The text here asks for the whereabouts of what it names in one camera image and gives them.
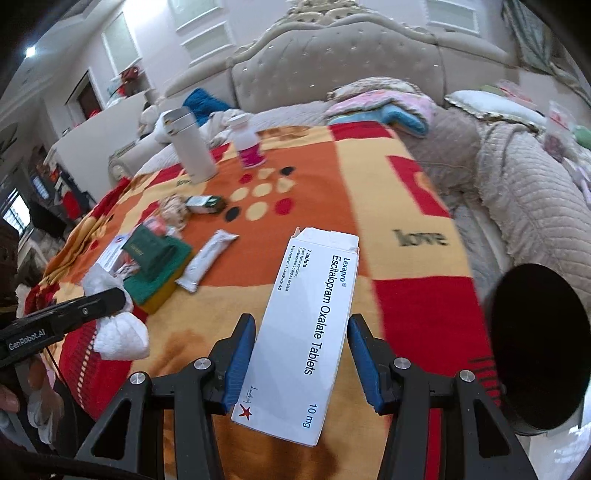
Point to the black round bin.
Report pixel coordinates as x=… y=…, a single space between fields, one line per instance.
x=540 y=346

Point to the white pillow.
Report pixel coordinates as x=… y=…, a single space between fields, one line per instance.
x=489 y=106

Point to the light blue folded towel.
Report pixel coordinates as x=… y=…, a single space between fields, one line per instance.
x=401 y=119

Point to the person's left hand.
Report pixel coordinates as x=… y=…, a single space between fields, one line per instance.
x=7 y=398

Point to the dark doorway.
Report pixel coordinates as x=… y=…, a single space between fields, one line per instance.
x=90 y=99

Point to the white tissue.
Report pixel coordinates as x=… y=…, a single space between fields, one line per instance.
x=120 y=334

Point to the beige tufted headboard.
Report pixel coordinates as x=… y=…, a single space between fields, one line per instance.
x=332 y=64

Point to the blue cloth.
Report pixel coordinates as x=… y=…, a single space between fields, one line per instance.
x=203 y=104

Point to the pink plastic packet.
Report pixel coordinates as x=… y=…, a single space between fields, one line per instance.
x=159 y=227

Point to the pink folded blanket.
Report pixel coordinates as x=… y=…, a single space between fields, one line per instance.
x=378 y=99

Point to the white plush toy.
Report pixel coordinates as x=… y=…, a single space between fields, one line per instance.
x=154 y=124

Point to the white medicine box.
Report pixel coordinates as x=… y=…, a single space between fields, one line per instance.
x=300 y=332

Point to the ceiling light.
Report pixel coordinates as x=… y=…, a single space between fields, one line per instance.
x=30 y=51

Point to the white foil sachet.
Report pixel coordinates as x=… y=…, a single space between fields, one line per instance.
x=205 y=261

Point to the orange red printed blanket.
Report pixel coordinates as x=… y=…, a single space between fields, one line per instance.
x=295 y=203

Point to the clear bag with red print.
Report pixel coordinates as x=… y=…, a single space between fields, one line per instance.
x=561 y=120

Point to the small green box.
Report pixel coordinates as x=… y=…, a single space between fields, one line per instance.
x=205 y=204

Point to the white printed card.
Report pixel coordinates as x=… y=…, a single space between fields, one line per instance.
x=111 y=256

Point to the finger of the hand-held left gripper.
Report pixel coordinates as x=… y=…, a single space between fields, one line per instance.
x=92 y=307

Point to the white thermos bottle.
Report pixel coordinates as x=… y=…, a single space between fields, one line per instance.
x=194 y=147

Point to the dark green box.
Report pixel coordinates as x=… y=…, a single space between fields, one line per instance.
x=150 y=254

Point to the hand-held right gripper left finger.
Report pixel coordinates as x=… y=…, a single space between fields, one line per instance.
x=241 y=357

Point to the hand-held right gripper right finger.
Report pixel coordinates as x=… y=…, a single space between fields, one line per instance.
x=364 y=364

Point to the green and yellow sponge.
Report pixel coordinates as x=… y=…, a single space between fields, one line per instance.
x=161 y=284

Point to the beige sofa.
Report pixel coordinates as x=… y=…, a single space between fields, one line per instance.
x=129 y=138

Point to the green patterned curtain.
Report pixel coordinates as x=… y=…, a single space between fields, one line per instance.
x=526 y=32

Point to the beige quilted bedspread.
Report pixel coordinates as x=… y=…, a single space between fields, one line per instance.
x=517 y=184

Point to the pill bottle with pink label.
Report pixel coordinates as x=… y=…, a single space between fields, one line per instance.
x=249 y=147

